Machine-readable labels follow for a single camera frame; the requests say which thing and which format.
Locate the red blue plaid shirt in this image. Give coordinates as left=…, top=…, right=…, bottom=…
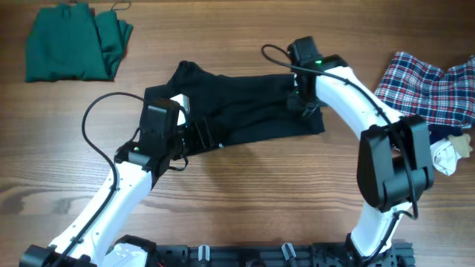
left=374, top=52, right=474, bottom=128

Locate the folded green garment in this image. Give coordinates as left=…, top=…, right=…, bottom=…
left=25, top=3, right=134, bottom=83

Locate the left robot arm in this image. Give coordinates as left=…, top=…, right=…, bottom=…
left=19, top=94, right=212, bottom=266

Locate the black polo shirt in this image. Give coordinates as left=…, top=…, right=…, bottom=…
left=144, top=61, right=324, bottom=146

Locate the white crumpled garment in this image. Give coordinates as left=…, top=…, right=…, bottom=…
left=430, top=133, right=474, bottom=176

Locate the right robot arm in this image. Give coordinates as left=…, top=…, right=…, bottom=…
left=286, top=36, right=433, bottom=266

